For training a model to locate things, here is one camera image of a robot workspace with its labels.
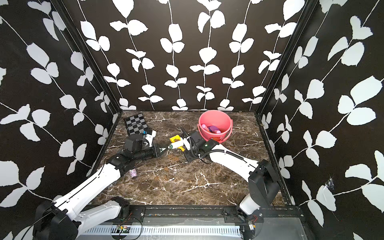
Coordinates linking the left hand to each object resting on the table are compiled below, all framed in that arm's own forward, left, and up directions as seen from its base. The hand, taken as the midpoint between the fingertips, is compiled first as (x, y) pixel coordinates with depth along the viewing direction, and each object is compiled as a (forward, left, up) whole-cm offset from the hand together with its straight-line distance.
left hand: (167, 146), depth 77 cm
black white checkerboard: (+30, +28, -17) cm, 44 cm away
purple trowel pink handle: (+15, -21, -4) cm, 26 cm away
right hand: (0, -9, -7) cm, 11 cm away
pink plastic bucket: (+26, -30, -16) cm, 43 cm away
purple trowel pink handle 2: (+19, -28, -11) cm, 36 cm away
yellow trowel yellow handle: (+11, -5, -8) cm, 14 cm away
